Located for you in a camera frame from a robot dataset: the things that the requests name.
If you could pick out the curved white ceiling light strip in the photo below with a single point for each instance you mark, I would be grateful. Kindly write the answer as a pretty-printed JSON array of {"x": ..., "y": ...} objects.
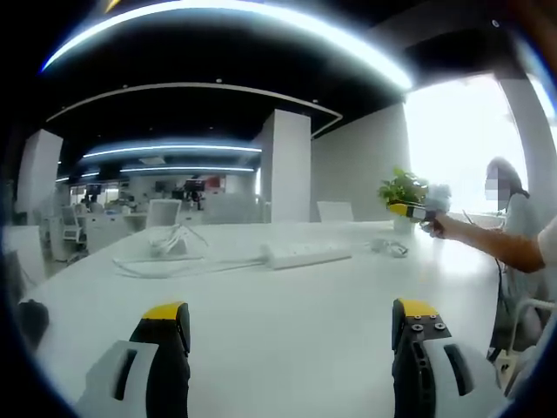
[{"x": 196, "y": 8}]

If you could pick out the red wall sign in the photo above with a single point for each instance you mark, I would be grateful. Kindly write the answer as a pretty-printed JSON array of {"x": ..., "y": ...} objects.
[{"x": 214, "y": 184}]

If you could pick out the green plant in white pot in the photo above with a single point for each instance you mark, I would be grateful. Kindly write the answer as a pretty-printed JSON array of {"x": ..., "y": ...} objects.
[{"x": 402, "y": 187}]

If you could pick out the white tubular chair frame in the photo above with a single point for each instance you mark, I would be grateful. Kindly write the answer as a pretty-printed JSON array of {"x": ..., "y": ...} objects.
[{"x": 533, "y": 302}]

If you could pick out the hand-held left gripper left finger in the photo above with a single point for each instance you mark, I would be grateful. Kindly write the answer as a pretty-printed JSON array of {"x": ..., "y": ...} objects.
[{"x": 167, "y": 370}]

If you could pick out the grey mesh office chair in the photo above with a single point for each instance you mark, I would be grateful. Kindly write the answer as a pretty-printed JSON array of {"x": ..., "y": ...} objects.
[{"x": 232, "y": 209}]

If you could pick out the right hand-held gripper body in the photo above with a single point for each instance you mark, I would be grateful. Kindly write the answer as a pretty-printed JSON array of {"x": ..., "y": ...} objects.
[{"x": 437, "y": 198}]

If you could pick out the white mesh office chair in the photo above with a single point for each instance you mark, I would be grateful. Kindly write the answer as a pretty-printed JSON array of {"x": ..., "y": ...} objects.
[
  {"x": 163, "y": 213},
  {"x": 70, "y": 222}
]

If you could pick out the dark round object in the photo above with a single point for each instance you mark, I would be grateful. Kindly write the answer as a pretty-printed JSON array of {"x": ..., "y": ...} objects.
[{"x": 32, "y": 324}]

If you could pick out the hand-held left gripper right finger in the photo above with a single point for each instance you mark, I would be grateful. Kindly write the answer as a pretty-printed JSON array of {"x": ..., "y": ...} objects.
[{"x": 413, "y": 379}]

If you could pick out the plain white office chair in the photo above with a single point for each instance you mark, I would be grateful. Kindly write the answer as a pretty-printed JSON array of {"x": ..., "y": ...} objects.
[{"x": 335, "y": 212}]

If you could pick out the white power strip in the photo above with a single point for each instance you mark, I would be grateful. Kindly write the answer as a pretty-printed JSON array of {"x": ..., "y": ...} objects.
[{"x": 304, "y": 254}]

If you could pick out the white desk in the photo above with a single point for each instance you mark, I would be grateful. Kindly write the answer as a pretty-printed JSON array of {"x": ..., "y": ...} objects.
[{"x": 283, "y": 313}]

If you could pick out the small beige box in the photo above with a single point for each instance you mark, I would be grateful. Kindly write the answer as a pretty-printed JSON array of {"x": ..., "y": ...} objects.
[{"x": 507, "y": 366}]

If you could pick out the person's right hand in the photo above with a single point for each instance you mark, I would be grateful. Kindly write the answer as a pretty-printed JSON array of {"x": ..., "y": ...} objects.
[{"x": 439, "y": 226}]

